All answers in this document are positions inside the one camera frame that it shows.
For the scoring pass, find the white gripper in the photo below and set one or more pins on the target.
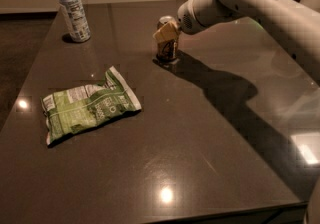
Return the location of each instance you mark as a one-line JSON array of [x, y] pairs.
[[185, 18]]

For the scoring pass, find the orange soda can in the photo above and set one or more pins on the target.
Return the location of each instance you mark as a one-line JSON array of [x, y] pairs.
[[167, 50]]

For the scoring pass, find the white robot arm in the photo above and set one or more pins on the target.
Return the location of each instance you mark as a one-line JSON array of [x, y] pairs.
[[295, 28]]

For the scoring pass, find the clear plastic water bottle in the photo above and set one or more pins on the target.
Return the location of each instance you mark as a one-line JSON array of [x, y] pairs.
[[75, 18]]

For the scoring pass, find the green chip bag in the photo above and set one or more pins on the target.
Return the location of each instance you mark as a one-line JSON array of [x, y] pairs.
[[72, 111]]

